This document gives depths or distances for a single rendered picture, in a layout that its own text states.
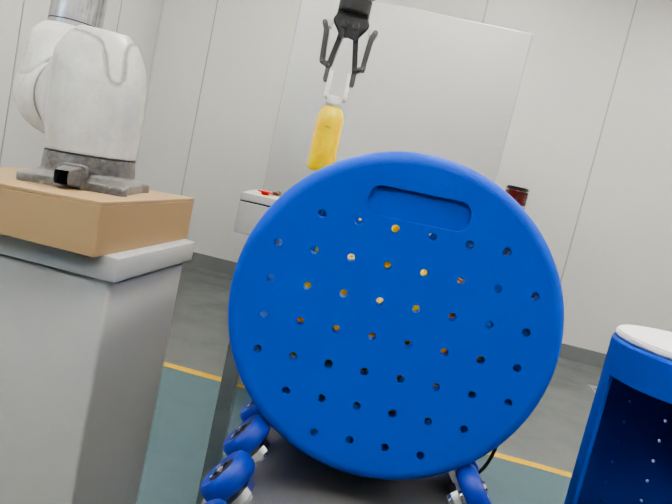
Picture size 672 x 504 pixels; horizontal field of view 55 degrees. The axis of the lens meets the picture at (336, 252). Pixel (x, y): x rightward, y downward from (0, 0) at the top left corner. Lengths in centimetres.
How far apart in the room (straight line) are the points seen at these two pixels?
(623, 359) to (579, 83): 474
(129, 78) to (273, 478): 77
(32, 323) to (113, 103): 38
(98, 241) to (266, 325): 51
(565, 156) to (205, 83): 319
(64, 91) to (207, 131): 489
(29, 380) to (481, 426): 79
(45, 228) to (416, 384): 67
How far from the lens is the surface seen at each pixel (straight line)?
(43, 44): 137
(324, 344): 55
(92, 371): 111
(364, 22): 158
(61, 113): 117
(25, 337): 116
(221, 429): 179
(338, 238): 53
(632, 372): 119
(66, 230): 103
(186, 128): 611
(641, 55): 597
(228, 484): 50
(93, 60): 117
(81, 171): 115
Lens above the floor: 121
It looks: 7 degrees down
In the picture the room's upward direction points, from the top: 13 degrees clockwise
